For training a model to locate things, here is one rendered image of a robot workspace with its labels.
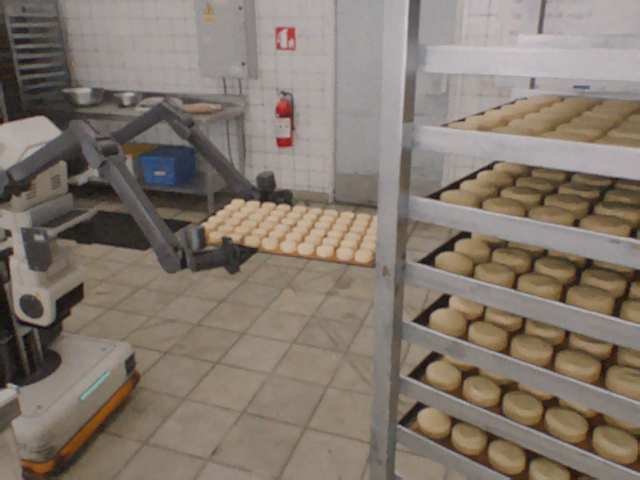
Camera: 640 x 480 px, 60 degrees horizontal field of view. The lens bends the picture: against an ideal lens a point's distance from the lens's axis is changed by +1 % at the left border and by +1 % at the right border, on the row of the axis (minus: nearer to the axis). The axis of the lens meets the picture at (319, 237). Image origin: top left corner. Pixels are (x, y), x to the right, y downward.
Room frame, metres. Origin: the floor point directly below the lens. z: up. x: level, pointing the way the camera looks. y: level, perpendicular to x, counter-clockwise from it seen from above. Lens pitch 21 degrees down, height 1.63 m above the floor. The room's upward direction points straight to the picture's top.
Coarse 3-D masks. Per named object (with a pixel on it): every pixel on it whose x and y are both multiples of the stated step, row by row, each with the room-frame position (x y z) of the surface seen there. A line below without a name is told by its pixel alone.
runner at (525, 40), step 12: (528, 36) 1.01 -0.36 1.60; (540, 36) 0.99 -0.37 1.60; (552, 36) 0.98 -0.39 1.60; (564, 36) 0.97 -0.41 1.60; (576, 36) 0.96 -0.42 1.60; (588, 36) 0.95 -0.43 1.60; (600, 36) 0.94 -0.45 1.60; (612, 36) 0.93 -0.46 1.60; (624, 36) 0.92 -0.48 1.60; (636, 36) 0.91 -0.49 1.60
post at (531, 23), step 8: (528, 0) 1.01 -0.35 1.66; (536, 0) 1.01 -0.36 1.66; (544, 0) 1.01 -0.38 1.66; (528, 8) 1.01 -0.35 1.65; (536, 8) 1.00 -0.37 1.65; (544, 8) 1.02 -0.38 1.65; (528, 16) 1.01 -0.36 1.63; (536, 16) 1.00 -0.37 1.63; (544, 16) 1.02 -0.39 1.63; (520, 24) 1.02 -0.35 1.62; (528, 24) 1.01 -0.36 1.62; (536, 24) 1.00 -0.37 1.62; (520, 32) 1.02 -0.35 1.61; (528, 32) 1.01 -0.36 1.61; (536, 32) 1.00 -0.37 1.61; (520, 80) 1.01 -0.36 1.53; (528, 80) 1.00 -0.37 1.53; (520, 88) 1.01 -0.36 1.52; (528, 88) 1.00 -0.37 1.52
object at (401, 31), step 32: (416, 0) 0.66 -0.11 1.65; (384, 32) 0.66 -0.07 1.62; (416, 32) 0.66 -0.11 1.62; (384, 64) 0.66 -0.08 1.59; (416, 64) 0.66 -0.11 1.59; (384, 96) 0.66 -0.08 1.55; (384, 128) 0.66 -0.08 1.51; (384, 160) 0.66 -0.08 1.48; (384, 192) 0.65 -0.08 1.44; (384, 224) 0.65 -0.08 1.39; (384, 256) 0.65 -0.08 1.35; (384, 288) 0.65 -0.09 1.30; (384, 320) 0.65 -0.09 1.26; (384, 352) 0.65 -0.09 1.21; (384, 384) 0.65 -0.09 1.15; (384, 416) 0.65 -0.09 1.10; (384, 448) 0.64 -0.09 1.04
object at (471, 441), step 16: (432, 416) 0.69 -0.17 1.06; (448, 416) 0.69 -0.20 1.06; (416, 432) 0.68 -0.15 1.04; (432, 432) 0.67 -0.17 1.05; (448, 432) 0.67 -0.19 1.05; (464, 432) 0.66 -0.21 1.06; (480, 432) 0.66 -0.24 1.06; (464, 448) 0.63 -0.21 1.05; (480, 448) 0.63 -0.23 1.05; (496, 448) 0.62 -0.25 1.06; (512, 448) 0.62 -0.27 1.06; (496, 464) 0.60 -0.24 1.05; (512, 464) 0.60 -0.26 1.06; (528, 464) 0.62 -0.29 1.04; (544, 464) 0.59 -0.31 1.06; (560, 464) 0.59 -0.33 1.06
